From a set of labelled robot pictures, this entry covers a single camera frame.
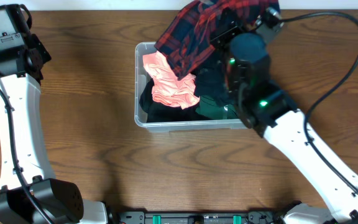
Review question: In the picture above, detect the dark cloth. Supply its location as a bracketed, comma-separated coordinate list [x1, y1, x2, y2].
[192, 52, 233, 106]

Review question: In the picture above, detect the red plaid shirt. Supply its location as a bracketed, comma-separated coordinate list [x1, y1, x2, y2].
[155, 0, 280, 80]

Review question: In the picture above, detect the green cloth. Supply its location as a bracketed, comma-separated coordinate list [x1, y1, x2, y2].
[196, 95, 238, 120]

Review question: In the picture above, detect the pink cloth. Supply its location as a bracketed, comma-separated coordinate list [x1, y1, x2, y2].
[142, 51, 200, 109]

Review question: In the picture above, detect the large black shirt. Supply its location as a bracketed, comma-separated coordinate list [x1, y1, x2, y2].
[139, 80, 210, 123]

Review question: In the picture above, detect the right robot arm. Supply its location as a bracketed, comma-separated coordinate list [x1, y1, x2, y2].
[211, 7, 358, 223]

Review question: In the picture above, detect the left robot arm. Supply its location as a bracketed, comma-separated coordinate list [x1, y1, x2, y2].
[0, 4, 109, 223]

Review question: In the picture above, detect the clear plastic storage bin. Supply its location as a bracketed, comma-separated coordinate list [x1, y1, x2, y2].
[134, 42, 247, 133]

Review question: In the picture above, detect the left black cable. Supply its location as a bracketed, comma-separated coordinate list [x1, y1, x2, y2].
[0, 71, 54, 224]

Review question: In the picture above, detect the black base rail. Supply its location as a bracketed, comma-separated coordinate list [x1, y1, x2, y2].
[119, 211, 284, 224]

